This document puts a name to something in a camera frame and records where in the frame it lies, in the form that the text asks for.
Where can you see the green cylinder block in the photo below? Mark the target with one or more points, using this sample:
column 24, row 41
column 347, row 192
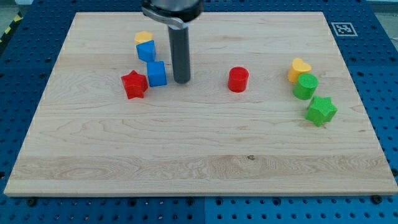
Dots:
column 305, row 86

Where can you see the red cylinder block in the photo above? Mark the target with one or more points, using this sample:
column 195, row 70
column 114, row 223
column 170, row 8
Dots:
column 238, row 79

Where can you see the yellow heart block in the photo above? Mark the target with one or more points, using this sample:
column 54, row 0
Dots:
column 298, row 67

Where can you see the red star block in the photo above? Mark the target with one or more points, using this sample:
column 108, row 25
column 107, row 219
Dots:
column 135, row 84

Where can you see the yellow hexagon block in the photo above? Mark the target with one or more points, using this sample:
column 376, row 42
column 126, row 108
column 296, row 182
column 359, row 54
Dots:
column 143, row 36

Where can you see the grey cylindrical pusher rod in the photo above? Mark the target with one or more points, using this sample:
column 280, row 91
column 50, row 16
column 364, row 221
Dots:
column 180, row 54

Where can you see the blue triangle block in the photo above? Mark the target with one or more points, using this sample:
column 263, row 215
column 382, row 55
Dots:
column 146, row 51

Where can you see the blue cube block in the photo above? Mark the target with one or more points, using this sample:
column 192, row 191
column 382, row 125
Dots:
column 156, row 73

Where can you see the green star block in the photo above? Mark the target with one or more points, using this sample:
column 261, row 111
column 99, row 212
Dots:
column 321, row 110

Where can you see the wooden board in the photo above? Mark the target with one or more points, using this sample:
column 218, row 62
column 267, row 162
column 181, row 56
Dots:
column 87, row 139

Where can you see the white fiducial marker tag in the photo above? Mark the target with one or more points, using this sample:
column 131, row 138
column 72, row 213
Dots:
column 344, row 29

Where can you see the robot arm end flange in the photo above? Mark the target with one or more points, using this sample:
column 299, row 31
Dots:
column 176, row 14

